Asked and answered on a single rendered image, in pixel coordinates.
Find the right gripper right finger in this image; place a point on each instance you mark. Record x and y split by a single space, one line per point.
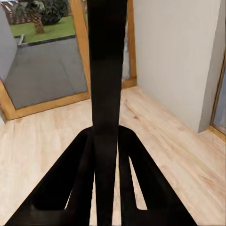
164 208

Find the door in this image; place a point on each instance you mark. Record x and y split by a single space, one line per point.
44 54

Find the poster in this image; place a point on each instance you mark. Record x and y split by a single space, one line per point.
106 21

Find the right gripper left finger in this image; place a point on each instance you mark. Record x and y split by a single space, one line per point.
63 197

